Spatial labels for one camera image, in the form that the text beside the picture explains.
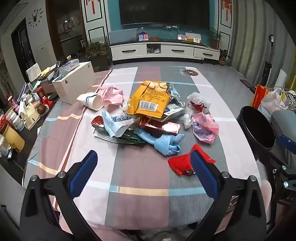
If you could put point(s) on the yellow canister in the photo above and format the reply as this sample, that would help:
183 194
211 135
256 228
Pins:
13 139

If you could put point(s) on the pink packet blue print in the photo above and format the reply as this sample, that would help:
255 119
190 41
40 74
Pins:
204 129

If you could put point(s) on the white and blue box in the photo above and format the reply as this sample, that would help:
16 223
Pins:
173 112

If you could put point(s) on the clear plastic box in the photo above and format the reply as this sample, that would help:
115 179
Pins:
69 66

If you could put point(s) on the plaid tablecloth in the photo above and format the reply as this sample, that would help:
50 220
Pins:
138 166

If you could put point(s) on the white plastic carrier bag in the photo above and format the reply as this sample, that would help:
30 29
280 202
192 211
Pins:
270 102

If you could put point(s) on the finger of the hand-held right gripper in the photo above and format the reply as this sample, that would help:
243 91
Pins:
277 162
286 141

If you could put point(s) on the beige box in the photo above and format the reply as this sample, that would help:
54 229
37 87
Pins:
30 117

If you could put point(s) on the green wrapper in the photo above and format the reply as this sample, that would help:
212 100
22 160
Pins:
129 138

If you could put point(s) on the photo frame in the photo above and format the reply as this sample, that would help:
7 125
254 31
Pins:
182 37

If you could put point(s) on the tall potted plant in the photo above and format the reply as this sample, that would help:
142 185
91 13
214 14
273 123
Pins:
216 39

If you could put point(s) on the white power strip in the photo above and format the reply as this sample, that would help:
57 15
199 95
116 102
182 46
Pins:
171 26

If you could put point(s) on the dark floor mat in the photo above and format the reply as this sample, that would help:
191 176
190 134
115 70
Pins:
247 83

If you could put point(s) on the white cardboard box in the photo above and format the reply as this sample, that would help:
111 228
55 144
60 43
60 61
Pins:
74 85

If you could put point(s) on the white paper cup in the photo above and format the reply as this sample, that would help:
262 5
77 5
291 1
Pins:
91 100

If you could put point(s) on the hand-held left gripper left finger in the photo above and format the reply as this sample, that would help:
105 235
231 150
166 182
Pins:
84 172

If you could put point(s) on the white desk calendar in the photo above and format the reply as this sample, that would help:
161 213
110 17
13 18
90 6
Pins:
190 35

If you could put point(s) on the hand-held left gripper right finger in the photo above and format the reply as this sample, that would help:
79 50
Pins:
204 173

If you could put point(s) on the red foil wrapper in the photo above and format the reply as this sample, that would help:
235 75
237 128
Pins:
161 127

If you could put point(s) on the grey sofa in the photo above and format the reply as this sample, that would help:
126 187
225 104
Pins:
284 120

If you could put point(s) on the black television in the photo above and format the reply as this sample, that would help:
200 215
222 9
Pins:
161 11

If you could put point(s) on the black wall clock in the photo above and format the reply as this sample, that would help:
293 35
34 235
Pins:
35 17

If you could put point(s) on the white television cabinet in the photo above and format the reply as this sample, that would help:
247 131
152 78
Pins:
129 49

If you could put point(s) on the upright vacuum cleaner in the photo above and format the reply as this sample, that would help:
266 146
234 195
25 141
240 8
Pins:
266 69

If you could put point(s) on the grey translucent storage box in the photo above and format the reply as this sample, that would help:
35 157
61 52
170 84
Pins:
122 36

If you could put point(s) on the blue and white wrapper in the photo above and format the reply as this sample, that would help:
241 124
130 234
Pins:
113 122

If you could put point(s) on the pink plastic bag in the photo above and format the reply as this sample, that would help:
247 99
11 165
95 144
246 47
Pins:
112 96

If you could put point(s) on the yellow curtain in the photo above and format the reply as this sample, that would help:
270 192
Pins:
291 81

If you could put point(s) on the small potted plant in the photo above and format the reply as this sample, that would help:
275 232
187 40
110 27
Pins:
223 58

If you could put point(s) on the red knot wall decoration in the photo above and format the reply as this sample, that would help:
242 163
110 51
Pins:
227 9
89 5

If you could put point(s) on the blue mesh cloth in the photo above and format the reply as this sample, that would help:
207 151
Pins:
165 144

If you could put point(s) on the red tea box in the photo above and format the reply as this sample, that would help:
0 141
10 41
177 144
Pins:
41 92

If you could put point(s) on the pile of clothes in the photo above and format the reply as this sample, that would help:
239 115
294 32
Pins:
289 98

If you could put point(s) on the white medicine bottle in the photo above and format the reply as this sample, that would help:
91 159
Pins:
16 121

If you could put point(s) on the small dark red packet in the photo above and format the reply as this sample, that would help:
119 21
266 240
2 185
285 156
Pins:
98 121

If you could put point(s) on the white panel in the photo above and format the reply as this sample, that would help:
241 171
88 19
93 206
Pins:
281 80

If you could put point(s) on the yellow snack packet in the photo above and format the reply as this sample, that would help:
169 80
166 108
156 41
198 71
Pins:
148 97

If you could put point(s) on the black trash bin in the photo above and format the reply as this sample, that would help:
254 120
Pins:
254 125

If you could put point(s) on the small white clock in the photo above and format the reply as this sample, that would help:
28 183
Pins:
196 40

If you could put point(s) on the yellow cloth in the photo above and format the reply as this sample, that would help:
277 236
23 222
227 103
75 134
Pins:
47 71

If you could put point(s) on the orange shopping bag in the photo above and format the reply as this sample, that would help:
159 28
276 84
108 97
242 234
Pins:
259 97

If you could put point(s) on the brown round fruit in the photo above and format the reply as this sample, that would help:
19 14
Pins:
42 110

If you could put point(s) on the white board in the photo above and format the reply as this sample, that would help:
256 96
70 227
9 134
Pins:
33 71

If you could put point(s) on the grey curtain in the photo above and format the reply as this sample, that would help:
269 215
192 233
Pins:
249 34

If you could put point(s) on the dark planter with plants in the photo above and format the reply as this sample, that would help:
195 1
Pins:
98 59

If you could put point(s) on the white plastic bag red print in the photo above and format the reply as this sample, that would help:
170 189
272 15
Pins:
196 98

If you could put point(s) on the person's right leg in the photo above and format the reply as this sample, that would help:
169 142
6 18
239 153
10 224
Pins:
266 197

